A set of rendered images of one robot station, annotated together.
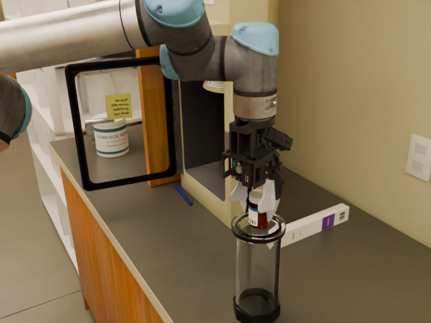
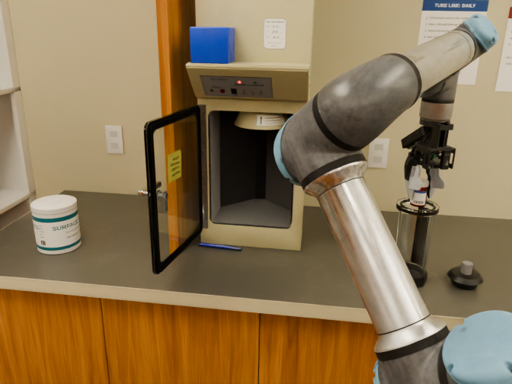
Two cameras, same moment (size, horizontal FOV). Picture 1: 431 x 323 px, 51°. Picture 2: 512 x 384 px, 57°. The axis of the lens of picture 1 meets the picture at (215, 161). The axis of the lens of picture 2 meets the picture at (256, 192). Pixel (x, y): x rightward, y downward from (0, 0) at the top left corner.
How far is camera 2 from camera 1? 1.18 m
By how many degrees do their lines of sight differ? 49
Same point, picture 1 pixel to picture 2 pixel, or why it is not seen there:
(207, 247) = (312, 267)
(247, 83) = (451, 94)
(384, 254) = (391, 223)
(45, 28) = (446, 56)
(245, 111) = (447, 113)
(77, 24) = (457, 51)
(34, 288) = not seen: outside the picture
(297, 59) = not seen: hidden behind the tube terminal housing
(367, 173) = not seen: hidden behind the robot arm
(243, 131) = (450, 127)
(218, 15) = (291, 58)
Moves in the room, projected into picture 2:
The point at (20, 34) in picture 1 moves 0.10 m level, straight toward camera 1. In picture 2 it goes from (437, 60) to (502, 62)
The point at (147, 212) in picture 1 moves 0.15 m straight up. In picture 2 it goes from (220, 270) to (220, 222)
